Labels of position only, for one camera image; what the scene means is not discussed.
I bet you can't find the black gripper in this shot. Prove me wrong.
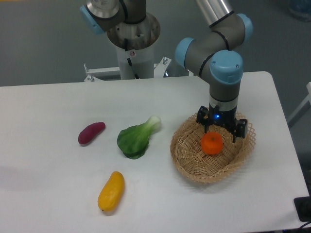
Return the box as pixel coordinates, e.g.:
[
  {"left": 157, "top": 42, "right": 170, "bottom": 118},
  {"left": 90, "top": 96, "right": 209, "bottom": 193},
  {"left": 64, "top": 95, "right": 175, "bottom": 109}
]
[{"left": 196, "top": 105, "right": 248, "bottom": 143}]

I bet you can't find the yellow mango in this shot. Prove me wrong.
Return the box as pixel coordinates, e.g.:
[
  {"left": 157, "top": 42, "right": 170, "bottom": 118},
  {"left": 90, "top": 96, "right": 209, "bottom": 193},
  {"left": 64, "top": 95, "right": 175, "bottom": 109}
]
[{"left": 98, "top": 171, "right": 125, "bottom": 212}]

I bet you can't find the black cable on pedestal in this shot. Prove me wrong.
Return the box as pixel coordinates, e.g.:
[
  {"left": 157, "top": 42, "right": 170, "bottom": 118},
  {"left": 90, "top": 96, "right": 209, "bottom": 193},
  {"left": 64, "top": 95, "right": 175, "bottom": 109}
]
[{"left": 124, "top": 38, "right": 140, "bottom": 80}]

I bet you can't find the black device at table edge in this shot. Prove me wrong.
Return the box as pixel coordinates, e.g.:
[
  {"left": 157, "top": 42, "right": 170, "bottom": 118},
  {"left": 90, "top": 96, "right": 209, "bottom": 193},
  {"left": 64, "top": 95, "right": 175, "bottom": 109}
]
[{"left": 294, "top": 196, "right": 311, "bottom": 222}]

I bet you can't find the green bok choy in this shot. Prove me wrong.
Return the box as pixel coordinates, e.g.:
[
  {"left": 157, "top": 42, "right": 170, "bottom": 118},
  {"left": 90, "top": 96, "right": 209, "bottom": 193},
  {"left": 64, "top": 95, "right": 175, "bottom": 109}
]
[{"left": 117, "top": 116, "right": 161, "bottom": 159}]

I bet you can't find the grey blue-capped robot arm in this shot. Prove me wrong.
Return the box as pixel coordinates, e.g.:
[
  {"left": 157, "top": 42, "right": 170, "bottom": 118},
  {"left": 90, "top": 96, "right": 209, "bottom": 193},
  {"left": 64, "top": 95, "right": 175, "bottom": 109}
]
[{"left": 80, "top": 0, "right": 253, "bottom": 138}]

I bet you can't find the orange mandarin fruit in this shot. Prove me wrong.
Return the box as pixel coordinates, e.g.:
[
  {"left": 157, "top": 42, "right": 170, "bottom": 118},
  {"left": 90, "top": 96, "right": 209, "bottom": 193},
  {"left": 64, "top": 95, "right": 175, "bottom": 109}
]
[{"left": 201, "top": 132, "right": 223, "bottom": 155}]

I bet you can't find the blue object top right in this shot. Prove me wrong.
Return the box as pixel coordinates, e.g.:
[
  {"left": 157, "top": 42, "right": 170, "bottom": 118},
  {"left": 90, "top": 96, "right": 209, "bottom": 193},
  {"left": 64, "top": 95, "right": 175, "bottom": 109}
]
[{"left": 288, "top": 0, "right": 311, "bottom": 22}]

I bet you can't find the white frame at right edge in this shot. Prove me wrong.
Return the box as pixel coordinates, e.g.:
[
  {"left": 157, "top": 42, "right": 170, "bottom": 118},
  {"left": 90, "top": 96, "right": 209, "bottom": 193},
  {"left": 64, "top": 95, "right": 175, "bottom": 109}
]
[{"left": 287, "top": 82, "right": 311, "bottom": 129}]

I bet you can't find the woven wicker basket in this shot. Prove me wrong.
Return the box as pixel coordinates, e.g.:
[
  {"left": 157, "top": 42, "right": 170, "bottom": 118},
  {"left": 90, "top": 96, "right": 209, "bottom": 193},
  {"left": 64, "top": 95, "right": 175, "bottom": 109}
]
[{"left": 170, "top": 114, "right": 256, "bottom": 184}]

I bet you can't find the white metal mounting frame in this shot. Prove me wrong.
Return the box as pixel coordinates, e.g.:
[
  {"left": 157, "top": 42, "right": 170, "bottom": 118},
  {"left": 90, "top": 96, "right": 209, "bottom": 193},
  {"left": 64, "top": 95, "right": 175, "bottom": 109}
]
[{"left": 83, "top": 56, "right": 195, "bottom": 82}]

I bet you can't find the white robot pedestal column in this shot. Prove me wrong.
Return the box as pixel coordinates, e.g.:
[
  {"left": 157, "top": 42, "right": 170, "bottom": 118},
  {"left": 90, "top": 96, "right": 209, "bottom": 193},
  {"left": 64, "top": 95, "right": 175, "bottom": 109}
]
[{"left": 107, "top": 13, "right": 161, "bottom": 80}]

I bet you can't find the purple sweet potato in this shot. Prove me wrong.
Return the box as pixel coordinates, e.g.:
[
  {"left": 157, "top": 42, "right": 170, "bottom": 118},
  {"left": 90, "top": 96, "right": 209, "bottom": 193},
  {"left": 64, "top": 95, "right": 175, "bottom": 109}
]
[{"left": 78, "top": 122, "right": 106, "bottom": 145}]

